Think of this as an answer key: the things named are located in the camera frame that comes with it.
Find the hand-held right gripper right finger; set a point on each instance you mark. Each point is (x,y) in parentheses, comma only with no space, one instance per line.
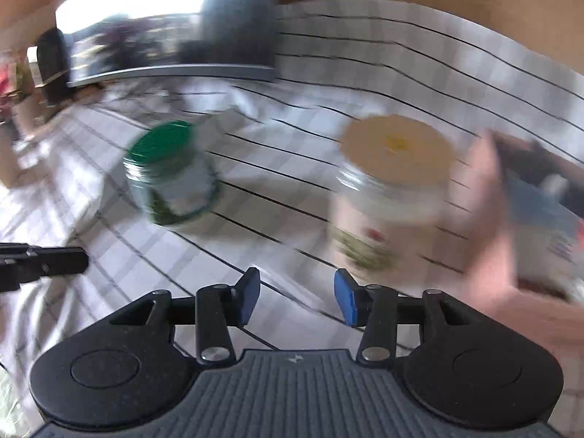
(345,297)

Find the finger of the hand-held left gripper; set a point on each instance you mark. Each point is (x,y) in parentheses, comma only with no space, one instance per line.
(54,262)

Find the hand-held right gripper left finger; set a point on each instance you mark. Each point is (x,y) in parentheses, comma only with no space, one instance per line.
(249,294)

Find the pink cardboard box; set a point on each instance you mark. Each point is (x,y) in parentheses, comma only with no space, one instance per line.
(481,237)

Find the clear jar with floral label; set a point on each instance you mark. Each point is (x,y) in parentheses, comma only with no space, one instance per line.
(388,200)

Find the green lid glass jar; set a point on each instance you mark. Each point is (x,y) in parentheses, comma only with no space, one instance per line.
(171,178)

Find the potted plant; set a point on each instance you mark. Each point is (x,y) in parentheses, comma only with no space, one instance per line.
(13,82)

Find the black cylindrical speaker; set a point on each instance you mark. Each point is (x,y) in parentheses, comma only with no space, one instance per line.
(54,66)

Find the flat screen monitor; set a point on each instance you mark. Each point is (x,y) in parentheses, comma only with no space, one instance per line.
(159,27)

